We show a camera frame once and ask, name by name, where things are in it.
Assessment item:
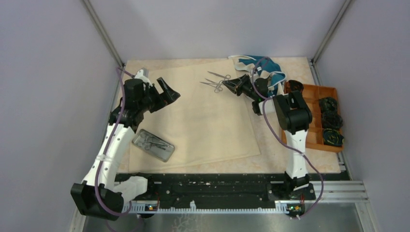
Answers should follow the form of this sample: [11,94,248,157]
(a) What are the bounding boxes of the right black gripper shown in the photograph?
[221,74,257,102]

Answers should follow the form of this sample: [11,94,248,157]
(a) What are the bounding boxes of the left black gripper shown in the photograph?
[138,77,180,113]

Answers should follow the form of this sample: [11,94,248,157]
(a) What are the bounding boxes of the steel surgical forceps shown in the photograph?
[205,79,222,86]

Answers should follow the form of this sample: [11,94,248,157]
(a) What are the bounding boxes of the beige cloth drape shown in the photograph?
[129,59,260,172]

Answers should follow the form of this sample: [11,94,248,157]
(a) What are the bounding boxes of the metal instrument tray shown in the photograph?
[132,129,175,162]

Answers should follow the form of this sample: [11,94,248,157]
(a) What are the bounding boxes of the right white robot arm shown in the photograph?
[222,74,312,199]

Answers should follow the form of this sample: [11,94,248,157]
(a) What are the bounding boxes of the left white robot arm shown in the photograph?
[71,68,180,221]

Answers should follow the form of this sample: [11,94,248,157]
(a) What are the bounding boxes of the steel probe on drape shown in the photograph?
[208,71,231,80]

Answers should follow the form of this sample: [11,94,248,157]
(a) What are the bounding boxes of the blue and beige cloth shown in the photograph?
[228,55,286,97]

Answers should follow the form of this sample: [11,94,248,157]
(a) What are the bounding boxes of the steel scissors in tray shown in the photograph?
[137,136,170,151]

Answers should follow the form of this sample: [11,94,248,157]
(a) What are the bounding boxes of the black rolled item top-left compartment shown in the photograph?
[284,80,304,93]

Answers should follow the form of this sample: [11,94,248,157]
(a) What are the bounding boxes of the orange compartment tray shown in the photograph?
[302,84,344,153]

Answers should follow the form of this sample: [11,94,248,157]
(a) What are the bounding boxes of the black green rolled item upper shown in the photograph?
[319,97,338,113]

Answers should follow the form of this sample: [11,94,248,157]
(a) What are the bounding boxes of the black green rolled item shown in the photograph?
[322,129,344,147]
[319,97,338,113]

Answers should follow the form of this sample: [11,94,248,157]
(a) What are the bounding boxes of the black rolled item middle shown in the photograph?
[321,111,343,130]

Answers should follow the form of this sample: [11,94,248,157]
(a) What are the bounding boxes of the black green rolled item lower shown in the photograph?
[322,129,344,147]

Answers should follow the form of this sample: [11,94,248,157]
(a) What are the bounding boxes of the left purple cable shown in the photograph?
[94,67,145,232]

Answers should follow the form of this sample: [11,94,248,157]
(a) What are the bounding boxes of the purple cable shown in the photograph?
[250,57,325,220]
[94,67,145,232]

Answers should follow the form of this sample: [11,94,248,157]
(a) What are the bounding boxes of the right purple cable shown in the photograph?
[250,57,325,220]

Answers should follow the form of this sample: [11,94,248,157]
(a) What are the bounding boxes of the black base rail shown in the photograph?
[95,173,350,212]

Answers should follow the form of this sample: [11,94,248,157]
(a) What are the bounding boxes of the aluminium frame rail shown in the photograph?
[76,181,369,215]

